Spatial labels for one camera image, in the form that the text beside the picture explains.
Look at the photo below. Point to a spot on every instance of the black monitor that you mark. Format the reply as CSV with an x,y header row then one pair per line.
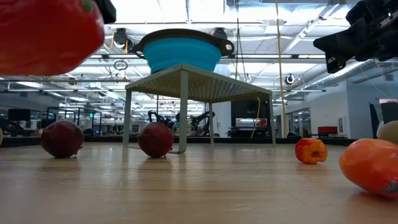
x,y
18,115
390,112

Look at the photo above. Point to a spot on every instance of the black metal table frame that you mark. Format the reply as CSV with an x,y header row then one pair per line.
x,y
102,139

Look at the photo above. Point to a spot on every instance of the black upright panel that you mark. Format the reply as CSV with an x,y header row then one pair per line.
x,y
374,124

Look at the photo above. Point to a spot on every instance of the dark red pomegranate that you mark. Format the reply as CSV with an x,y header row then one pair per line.
x,y
62,139
155,140

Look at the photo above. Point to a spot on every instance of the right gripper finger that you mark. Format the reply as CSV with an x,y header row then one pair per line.
x,y
342,42

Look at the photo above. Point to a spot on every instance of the blue collapsible colander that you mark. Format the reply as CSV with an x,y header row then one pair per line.
x,y
182,53

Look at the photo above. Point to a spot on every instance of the small orange pepper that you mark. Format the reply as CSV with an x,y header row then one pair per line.
x,y
370,165

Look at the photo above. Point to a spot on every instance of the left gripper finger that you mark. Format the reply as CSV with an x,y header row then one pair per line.
x,y
108,11

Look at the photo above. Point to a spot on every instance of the red orange mango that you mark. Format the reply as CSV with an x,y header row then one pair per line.
x,y
46,37

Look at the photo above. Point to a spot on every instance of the brown kiwi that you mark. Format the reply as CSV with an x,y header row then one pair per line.
x,y
390,132
1,137

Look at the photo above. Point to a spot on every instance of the black cabinet with screen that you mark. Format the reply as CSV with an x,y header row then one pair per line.
x,y
245,109

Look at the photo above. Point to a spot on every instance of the black background robot arm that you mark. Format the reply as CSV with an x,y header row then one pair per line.
x,y
160,119
202,119

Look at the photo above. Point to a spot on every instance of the person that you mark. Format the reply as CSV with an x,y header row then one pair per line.
x,y
176,119

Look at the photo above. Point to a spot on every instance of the pale green perforated shelf riser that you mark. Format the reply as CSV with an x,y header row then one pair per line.
x,y
199,81

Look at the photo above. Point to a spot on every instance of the red storage box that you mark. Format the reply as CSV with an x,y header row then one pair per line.
x,y
327,130

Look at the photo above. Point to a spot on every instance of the small red pepper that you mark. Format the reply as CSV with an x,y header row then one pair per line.
x,y
306,151

